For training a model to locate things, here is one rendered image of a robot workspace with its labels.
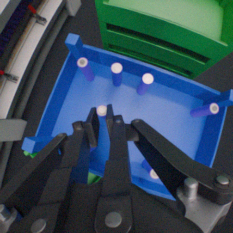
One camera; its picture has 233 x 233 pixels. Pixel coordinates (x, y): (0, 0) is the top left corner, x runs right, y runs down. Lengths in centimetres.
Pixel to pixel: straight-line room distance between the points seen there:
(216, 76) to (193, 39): 49
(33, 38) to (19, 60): 11
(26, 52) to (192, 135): 63
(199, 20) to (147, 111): 27
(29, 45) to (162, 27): 51
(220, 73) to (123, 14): 63
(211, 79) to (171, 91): 51
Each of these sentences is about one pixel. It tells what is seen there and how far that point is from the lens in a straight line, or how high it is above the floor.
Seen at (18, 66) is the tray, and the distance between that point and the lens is 64.
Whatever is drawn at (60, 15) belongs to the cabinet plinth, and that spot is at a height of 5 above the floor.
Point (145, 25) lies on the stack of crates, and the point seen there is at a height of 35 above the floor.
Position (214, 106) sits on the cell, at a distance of 25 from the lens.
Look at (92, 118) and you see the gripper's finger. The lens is 15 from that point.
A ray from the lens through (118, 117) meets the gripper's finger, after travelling 16.
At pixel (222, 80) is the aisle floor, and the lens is 82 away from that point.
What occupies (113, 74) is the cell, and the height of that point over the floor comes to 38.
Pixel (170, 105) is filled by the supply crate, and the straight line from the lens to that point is 28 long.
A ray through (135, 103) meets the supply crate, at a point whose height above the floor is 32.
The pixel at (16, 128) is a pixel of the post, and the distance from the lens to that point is 69.
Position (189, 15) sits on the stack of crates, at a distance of 42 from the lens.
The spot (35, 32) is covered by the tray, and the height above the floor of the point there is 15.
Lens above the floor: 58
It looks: 85 degrees down
